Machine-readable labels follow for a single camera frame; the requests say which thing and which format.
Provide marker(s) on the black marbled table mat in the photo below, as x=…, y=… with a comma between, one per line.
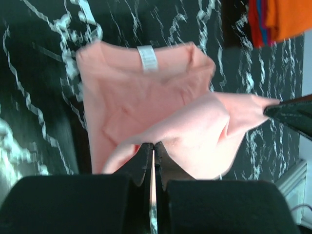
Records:
x=42, y=119

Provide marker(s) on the orange folded t-shirt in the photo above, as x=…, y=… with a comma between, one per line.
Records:
x=288, y=18

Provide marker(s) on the blue folded t-shirt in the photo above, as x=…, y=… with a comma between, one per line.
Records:
x=262, y=14

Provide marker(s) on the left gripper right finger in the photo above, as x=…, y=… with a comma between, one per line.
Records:
x=189, y=206

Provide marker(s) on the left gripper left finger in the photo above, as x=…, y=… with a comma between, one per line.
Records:
x=117, y=203

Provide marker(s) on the magenta folded t-shirt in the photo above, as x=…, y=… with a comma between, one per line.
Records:
x=268, y=33

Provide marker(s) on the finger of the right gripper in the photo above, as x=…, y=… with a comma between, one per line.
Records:
x=295, y=114

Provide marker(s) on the salmon pink t-shirt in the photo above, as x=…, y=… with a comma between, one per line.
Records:
x=146, y=95

